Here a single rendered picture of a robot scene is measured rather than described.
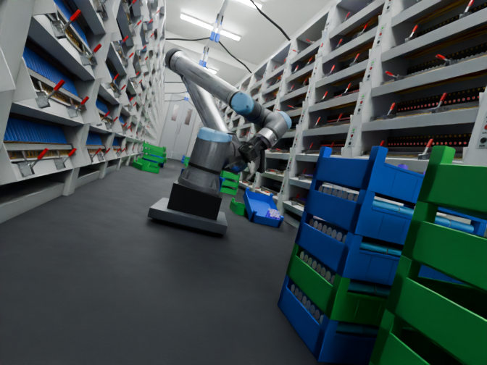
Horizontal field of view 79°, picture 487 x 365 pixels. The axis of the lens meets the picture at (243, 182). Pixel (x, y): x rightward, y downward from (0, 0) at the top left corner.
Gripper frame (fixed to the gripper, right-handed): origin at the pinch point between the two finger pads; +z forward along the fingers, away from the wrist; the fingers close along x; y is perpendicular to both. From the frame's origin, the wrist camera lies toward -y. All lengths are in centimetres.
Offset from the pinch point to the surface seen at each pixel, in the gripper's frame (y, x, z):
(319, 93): -47, -45, -113
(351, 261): 33, 72, 19
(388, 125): -17, 33, -66
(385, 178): 41, 71, 5
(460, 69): 7, 55, -76
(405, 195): 36, 74, 4
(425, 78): 0, 43, -79
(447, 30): 12, 43, -94
